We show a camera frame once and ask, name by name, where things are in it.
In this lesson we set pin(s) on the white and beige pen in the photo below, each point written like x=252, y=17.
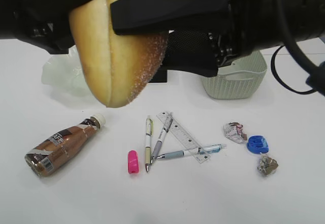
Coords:
x=148, y=137

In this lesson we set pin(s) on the golden sugared bread roll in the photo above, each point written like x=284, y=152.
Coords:
x=116, y=68

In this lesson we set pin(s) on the brown paper ball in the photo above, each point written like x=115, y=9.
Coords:
x=267, y=165

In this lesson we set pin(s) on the grey-green woven plastic basket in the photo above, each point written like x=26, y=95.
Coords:
x=240, y=80

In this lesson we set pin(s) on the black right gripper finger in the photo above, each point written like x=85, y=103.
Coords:
x=190, y=51
x=131, y=17

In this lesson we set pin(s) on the blue correction tape dispenser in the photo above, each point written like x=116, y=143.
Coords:
x=257, y=144

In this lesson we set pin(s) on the brown coffee drink bottle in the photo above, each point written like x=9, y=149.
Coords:
x=62, y=146

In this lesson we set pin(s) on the pink highlighter cap eraser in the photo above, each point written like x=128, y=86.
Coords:
x=132, y=162

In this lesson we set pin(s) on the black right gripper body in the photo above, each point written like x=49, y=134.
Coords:
x=237, y=41

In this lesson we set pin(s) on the black square pen holder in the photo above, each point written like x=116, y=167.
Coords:
x=161, y=76

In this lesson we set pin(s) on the grey grip patterned pen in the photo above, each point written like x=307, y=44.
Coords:
x=166, y=126

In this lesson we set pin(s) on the blue grey retractable pen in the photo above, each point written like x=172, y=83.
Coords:
x=197, y=151

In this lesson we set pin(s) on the clear plastic ruler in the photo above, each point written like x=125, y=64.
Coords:
x=184, y=137

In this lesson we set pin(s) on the pale green wavy glass plate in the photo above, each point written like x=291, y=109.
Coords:
x=64, y=74

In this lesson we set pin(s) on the white pink paper ball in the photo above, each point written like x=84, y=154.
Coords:
x=234, y=132

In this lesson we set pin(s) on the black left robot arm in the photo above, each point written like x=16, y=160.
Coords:
x=8, y=21

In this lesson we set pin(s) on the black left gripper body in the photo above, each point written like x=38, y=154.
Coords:
x=52, y=35

